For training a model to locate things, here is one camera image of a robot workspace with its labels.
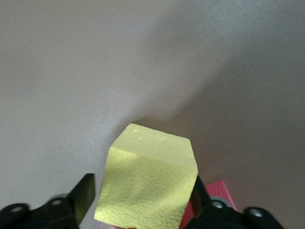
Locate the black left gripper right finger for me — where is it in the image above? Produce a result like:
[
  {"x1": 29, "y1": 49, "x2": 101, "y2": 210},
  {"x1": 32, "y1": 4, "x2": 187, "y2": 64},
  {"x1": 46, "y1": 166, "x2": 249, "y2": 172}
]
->
[{"x1": 184, "y1": 175, "x2": 285, "y2": 229}]

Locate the yellow foam cube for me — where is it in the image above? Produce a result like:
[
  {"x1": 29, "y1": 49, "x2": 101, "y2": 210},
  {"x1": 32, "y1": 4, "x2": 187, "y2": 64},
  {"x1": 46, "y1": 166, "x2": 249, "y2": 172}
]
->
[{"x1": 94, "y1": 123, "x2": 199, "y2": 229}]

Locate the red foam cube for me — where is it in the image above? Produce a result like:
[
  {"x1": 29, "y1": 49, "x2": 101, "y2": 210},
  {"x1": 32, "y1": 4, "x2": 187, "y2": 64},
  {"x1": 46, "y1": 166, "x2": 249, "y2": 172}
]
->
[{"x1": 179, "y1": 180, "x2": 238, "y2": 226}]

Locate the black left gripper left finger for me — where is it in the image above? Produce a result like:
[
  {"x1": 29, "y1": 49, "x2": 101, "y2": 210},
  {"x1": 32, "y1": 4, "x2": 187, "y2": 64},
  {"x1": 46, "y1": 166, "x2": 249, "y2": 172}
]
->
[{"x1": 0, "y1": 173, "x2": 97, "y2": 229}]

